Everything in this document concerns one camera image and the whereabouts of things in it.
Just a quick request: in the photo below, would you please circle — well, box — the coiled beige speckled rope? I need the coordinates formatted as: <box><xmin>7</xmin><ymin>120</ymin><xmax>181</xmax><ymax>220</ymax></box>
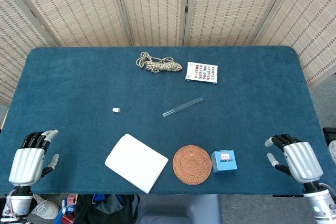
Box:
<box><xmin>135</xmin><ymin>51</ymin><xmax>183</xmax><ymax>73</ymax></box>

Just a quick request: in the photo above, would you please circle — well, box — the clear glass tube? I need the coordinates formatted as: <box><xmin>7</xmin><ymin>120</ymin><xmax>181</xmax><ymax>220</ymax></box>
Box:
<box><xmin>162</xmin><ymin>97</ymin><xmax>203</xmax><ymax>118</ymax></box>

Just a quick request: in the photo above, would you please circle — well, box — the blue white packet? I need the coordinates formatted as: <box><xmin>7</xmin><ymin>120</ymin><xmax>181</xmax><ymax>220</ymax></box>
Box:
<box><xmin>61</xmin><ymin>194</ymin><xmax>78</xmax><ymax>214</ymax></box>

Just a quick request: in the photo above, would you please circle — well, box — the beige bamboo folding screen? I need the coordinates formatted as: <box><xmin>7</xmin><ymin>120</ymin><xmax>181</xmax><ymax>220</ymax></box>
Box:
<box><xmin>0</xmin><ymin>0</ymin><xmax>336</xmax><ymax>104</ymax></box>

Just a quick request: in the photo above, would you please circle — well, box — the black box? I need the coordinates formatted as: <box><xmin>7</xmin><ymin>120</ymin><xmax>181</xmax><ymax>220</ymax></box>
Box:
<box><xmin>322</xmin><ymin>127</ymin><xmax>336</xmax><ymax>146</ymax></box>

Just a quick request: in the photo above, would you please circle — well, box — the white box with coloured pictures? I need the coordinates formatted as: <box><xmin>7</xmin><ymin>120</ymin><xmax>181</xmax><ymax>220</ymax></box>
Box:
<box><xmin>184</xmin><ymin>61</ymin><xmax>219</xmax><ymax>85</ymax></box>

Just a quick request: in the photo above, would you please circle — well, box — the white folded cloth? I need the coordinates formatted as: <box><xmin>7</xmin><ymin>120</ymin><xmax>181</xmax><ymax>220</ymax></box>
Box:
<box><xmin>104</xmin><ymin>133</ymin><xmax>169</xmax><ymax>194</ymax></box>

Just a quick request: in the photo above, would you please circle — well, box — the white crumpled bag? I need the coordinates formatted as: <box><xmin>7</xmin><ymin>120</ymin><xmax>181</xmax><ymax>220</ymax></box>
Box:
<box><xmin>328</xmin><ymin>140</ymin><xmax>336</xmax><ymax>163</ymax></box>

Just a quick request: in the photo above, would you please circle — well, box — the grey blue chair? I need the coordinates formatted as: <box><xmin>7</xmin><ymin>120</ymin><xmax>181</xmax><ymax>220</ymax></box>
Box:
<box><xmin>136</xmin><ymin>194</ymin><xmax>223</xmax><ymax>224</ymax></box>

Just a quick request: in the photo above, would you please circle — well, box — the round woven rattan coaster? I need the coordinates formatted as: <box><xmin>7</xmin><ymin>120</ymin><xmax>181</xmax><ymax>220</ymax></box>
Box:
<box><xmin>172</xmin><ymin>144</ymin><xmax>213</xmax><ymax>186</ymax></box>

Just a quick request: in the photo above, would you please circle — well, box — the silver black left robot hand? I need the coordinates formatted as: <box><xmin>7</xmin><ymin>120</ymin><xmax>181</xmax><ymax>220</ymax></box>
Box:
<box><xmin>8</xmin><ymin>130</ymin><xmax>60</xmax><ymax>187</ymax></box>

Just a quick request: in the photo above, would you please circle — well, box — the dark blue tablecloth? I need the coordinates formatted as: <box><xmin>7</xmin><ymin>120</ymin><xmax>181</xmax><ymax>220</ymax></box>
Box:
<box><xmin>0</xmin><ymin>46</ymin><xmax>331</xmax><ymax>196</ymax></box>

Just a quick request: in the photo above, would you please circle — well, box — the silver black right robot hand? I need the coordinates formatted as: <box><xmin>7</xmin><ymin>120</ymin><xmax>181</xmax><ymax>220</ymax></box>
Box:
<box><xmin>264</xmin><ymin>134</ymin><xmax>324</xmax><ymax>184</ymax></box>

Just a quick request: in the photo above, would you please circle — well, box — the light blue cardboard box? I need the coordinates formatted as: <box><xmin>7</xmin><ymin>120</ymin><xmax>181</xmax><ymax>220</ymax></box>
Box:
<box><xmin>210</xmin><ymin>150</ymin><xmax>238</xmax><ymax>174</ymax></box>

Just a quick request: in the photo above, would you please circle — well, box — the white sneaker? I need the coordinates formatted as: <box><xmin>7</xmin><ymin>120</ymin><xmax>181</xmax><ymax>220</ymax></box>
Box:
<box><xmin>30</xmin><ymin>194</ymin><xmax>60</xmax><ymax>220</ymax></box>

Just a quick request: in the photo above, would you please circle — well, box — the black backpack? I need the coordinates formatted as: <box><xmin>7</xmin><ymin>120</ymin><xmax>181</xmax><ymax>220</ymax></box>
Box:
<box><xmin>75</xmin><ymin>194</ymin><xmax>141</xmax><ymax>224</ymax></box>

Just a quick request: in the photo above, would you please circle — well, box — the red can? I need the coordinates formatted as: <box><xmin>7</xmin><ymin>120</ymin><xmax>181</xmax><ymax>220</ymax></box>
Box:
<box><xmin>60</xmin><ymin>213</ymin><xmax>77</xmax><ymax>224</ymax></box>

